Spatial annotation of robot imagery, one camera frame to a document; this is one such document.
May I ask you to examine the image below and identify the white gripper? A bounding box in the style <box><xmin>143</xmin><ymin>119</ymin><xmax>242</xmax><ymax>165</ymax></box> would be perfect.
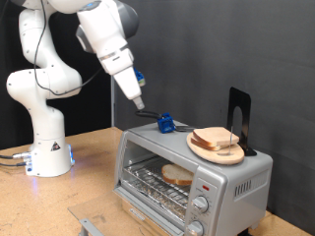
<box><xmin>100</xmin><ymin>48</ymin><xmax>146</xmax><ymax>111</ymax></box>

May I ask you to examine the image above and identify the white bread slice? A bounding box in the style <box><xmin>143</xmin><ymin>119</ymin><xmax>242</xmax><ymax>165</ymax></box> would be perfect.
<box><xmin>160</xmin><ymin>163</ymin><xmax>195</xmax><ymax>187</ymax></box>

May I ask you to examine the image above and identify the glass oven door with handle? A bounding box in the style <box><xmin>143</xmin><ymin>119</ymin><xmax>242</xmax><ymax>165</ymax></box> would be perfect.
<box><xmin>67</xmin><ymin>186</ymin><xmax>185</xmax><ymax>236</ymax></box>

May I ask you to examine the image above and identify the metal oven rack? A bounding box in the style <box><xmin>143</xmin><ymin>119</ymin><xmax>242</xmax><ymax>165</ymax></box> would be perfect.
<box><xmin>122</xmin><ymin>155</ymin><xmax>195</xmax><ymax>220</ymax></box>

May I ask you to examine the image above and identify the silver oven knob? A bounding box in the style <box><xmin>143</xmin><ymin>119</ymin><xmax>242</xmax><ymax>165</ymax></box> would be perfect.
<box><xmin>191</xmin><ymin>195</ymin><xmax>210</xmax><ymax>214</ymax></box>
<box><xmin>186</xmin><ymin>219</ymin><xmax>205</xmax><ymax>236</ymax></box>

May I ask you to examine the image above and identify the silver toaster oven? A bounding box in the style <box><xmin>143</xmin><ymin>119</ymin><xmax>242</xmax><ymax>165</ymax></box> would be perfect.
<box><xmin>114</xmin><ymin>119</ymin><xmax>274</xmax><ymax>236</ymax></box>

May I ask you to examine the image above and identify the vertical metal pole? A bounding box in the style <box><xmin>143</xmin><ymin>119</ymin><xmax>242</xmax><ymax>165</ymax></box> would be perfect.
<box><xmin>110</xmin><ymin>77</ymin><xmax>116</xmax><ymax>128</ymax></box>

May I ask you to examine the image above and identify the brown-crusted bread slice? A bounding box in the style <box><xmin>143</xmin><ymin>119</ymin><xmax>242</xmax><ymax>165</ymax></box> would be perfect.
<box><xmin>190</xmin><ymin>137</ymin><xmax>227</xmax><ymax>152</ymax></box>
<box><xmin>192</xmin><ymin>126</ymin><xmax>240</xmax><ymax>149</ymax></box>

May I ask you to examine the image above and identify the round wooden plate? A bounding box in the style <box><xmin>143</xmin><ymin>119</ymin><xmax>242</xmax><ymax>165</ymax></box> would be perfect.
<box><xmin>186</xmin><ymin>131</ymin><xmax>246</xmax><ymax>166</ymax></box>

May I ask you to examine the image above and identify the black metal bookend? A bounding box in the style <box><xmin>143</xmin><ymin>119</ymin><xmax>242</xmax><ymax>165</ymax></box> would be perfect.
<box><xmin>225</xmin><ymin>87</ymin><xmax>258</xmax><ymax>157</ymax></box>

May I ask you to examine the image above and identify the aluminium foil tray liner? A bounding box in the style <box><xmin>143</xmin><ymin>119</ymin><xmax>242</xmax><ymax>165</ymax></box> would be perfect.
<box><xmin>126</xmin><ymin>176</ymin><xmax>187</xmax><ymax>221</ymax></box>

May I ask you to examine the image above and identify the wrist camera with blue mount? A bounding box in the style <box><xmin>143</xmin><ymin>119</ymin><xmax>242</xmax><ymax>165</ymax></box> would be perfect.
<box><xmin>132</xmin><ymin>67</ymin><xmax>147</xmax><ymax>88</ymax></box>

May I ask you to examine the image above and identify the black cable with blue connector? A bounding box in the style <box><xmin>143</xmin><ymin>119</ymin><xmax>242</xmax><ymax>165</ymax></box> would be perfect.
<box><xmin>33</xmin><ymin>0</ymin><xmax>104</xmax><ymax>97</ymax></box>

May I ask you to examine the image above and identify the thin metal wire post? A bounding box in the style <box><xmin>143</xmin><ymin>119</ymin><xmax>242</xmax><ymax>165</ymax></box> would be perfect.
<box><xmin>227</xmin><ymin>126</ymin><xmax>234</xmax><ymax>155</ymax></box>

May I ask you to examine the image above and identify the base cable with silver plug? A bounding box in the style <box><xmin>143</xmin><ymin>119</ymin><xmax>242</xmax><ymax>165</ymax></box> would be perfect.
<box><xmin>0</xmin><ymin>150</ymin><xmax>32</xmax><ymax>161</ymax></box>

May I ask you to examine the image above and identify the thin black base cable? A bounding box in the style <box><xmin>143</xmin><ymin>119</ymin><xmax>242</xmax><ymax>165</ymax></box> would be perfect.
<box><xmin>0</xmin><ymin>160</ymin><xmax>28</xmax><ymax>168</ymax></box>

